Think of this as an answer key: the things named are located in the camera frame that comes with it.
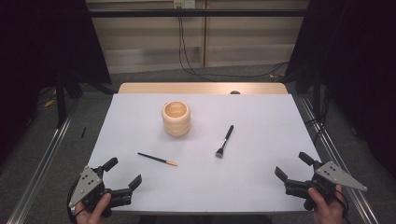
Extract black stand post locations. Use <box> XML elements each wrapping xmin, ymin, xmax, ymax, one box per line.
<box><xmin>55</xmin><ymin>69</ymin><xmax>68</xmax><ymax>129</ymax></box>

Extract black curtain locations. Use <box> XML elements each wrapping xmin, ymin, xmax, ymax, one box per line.
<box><xmin>0</xmin><ymin>0</ymin><xmax>112</xmax><ymax>162</ymax></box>
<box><xmin>284</xmin><ymin>0</ymin><xmax>396</xmax><ymax>180</ymax></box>

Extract metal floor rail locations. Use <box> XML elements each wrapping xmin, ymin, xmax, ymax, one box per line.
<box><xmin>6</xmin><ymin>98</ymin><xmax>79</xmax><ymax>224</ymax></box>
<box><xmin>298</xmin><ymin>95</ymin><xmax>380</xmax><ymax>224</ymax></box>

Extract black makeup brush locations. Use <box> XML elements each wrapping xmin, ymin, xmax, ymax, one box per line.
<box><xmin>214</xmin><ymin>124</ymin><xmax>235</xmax><ymax>160</ymax></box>

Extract white table mat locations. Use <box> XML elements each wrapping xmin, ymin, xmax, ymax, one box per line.
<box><xmin>87</xmin><ymin>92</ymin><xmax>321</xmax><ymax>215</ymax></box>

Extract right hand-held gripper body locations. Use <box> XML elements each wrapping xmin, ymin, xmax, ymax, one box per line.
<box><xmin>284</xmin><ymin>160</ymin><xmax>369</xmax><ymax>212</ymax></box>

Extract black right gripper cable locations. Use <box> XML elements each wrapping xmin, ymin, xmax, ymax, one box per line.
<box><xmin>334</xmin><ymin>188</ymin><xmax>351</xmax><ymax>224</ymax></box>

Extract white wall socket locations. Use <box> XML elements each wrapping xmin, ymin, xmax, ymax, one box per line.
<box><xmin>173</xmin><ymin>0</ymin><xmax>196</xmax><ymax>9</ymax></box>

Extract person's right hand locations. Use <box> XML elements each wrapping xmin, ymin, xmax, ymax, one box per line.
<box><xmin>307</xmin><ymin>186</ymin><xmax>347</xmax><ymax>224</ymax></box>

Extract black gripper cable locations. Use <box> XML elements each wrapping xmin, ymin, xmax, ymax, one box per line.
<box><xmin>334</xmin><ymin>188</ymin><xmax>351</xmax><ymax>224</ymax></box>
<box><xmin>65</xmin><ymin>178</ymin><xmax>82</xmax><ymax>224</ymax></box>

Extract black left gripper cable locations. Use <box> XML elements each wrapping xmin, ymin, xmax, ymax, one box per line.
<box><xmin>65</xmin><ymin>178</ymin><xmax>82</xmax><ymax>224</ymax></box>

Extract yellow floor tape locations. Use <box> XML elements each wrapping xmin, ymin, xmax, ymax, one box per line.
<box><xmin>42</xmin><ymin>96</ymin><xmax>58</xmax><ymax>108</ymax></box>

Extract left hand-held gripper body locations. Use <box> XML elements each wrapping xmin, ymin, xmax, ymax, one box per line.
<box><xmin>67</xmin><ymin>165</ymin><xmax>134</xmax><ymax>218</ymax></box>

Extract person's left hand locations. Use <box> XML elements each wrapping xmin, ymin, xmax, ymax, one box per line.
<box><xmin>74</xmin><ymin>192</ymin><xmax>112</xmax><ymax>224</ymax></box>

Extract black hanging cables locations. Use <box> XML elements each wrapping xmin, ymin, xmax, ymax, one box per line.
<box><xmin>177</xmin><ymin>16</ymin><xmax>290</xmax><ymax>82</ymax></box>

